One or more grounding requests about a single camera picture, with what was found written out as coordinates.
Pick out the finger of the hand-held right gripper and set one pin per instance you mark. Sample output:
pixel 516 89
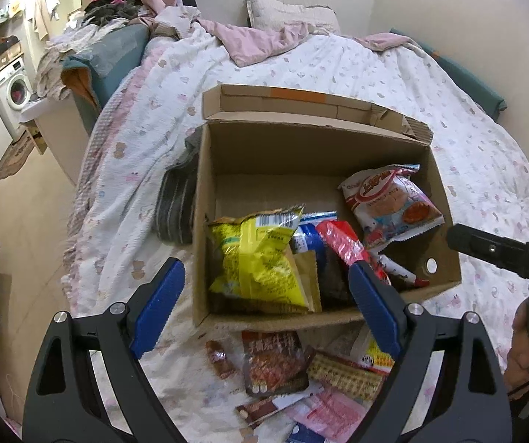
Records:
pixel 490 249

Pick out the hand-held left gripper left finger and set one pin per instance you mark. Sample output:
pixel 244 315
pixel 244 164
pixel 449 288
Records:
pixel 158 304

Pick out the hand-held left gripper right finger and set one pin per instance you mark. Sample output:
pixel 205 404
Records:
pixel 375 304

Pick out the small red white snack bar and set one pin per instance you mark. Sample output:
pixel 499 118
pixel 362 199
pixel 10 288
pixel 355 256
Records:
pixel 398 268

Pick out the large red snack bag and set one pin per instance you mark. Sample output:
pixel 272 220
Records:
pixel 343 240

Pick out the white and blue snack bag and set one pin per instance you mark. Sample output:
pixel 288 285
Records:
pixel 308 235

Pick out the white red-trimmed cracker bag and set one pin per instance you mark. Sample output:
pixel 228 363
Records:
pixel 384 207

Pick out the yellow snack bag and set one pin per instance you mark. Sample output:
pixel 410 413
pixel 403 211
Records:
pixel 255 263

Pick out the dark red meat snack packet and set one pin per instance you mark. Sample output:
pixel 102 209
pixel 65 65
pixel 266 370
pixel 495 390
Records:
pixel 273 364

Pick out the cardboard box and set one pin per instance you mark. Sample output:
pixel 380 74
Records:
pixel 292 157

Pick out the person's right hand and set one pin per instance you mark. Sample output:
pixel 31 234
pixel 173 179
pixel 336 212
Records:
pixel 518 355

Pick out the small yellow white packet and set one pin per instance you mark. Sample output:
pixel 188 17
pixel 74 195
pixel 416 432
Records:
pixel 375 360

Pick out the tan patterned wafer bar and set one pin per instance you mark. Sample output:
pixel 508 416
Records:
pixel 343 376

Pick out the small brown sausage packet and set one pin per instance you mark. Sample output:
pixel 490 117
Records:
pixel 218 357

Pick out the dark striped cloth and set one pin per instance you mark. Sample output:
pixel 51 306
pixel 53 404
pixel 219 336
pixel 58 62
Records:
pixel 177 203

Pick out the pink snack packet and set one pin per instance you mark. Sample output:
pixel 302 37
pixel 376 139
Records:
pixel 333 413

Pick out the brown chocolate bar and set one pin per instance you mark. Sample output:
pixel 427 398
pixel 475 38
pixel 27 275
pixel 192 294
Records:
pixel 260 409

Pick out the small blue snack packet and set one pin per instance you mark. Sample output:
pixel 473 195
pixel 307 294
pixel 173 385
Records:
pixel 303 434

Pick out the patterned floor rug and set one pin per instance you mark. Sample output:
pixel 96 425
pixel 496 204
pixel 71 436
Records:
pixel 13 159

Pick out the white washing machine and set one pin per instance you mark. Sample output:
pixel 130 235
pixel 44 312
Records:
pixel 13 92

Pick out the floral crumpled cloth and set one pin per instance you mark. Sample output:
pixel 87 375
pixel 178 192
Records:
pixel 61 60

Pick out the pink blanket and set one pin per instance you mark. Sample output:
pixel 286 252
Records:
pixel 255 41

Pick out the pile of dark clothes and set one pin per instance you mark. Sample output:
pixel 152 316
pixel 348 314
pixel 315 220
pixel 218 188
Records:
pixel 117 7

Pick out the grey pillow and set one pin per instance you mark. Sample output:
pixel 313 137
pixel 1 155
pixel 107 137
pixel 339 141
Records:
pixel 287 14

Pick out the hanging white towel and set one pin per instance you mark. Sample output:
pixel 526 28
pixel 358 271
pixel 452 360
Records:
pixel 43 14

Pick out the teal padded bed rail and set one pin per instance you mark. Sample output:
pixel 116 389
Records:
pixel 117 60
pixel 467 78

